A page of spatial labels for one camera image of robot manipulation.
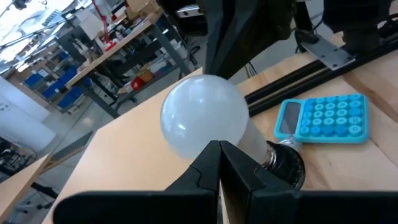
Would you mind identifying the black floor ramp yellow stripe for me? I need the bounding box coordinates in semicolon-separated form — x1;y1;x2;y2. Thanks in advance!
40;130;94;175

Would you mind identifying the orange box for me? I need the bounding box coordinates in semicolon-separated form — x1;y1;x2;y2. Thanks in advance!
138;70;155;83

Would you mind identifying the red bin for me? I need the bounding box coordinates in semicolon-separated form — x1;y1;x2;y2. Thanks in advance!
130;77;146;91

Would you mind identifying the silver metal bracket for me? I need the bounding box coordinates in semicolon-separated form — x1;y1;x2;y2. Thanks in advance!
300;34;356;72

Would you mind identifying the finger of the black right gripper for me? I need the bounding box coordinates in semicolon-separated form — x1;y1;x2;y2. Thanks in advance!
205;0;295;80

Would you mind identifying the clear lightbulb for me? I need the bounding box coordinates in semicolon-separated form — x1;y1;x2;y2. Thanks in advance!
278;135;303;152

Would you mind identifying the white frosted lightbulb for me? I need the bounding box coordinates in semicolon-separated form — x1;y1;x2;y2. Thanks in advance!
160;73;270;164

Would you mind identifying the teal calculator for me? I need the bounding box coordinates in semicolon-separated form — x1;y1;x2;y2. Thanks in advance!
273;93;370;144

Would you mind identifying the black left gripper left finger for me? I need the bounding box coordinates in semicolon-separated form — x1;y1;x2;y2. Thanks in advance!
52;139;223;224

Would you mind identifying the red desk lamp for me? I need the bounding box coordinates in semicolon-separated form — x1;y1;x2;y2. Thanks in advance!
91;0;118;52

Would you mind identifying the wood top black workbench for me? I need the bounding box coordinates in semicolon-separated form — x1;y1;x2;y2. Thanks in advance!
65;9;192;119

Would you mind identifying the smooth tan tabletop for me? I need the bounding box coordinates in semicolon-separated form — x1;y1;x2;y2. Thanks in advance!
42;67;259;224

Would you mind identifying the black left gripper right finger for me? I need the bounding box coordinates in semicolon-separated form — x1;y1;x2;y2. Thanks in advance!
219;139;398;224

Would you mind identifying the blue storage bin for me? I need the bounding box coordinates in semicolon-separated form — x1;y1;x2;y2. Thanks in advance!
42;67;78;100
24;72;44;88
57;77;93;110

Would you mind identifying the long black table rail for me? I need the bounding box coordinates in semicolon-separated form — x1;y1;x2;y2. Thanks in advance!
244;37;398;118

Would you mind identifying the cardboard box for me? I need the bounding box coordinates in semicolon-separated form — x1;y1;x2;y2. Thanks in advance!
126;0;162;20

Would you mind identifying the light wood side table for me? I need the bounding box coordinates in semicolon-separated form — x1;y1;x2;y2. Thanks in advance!
0;154;52;224

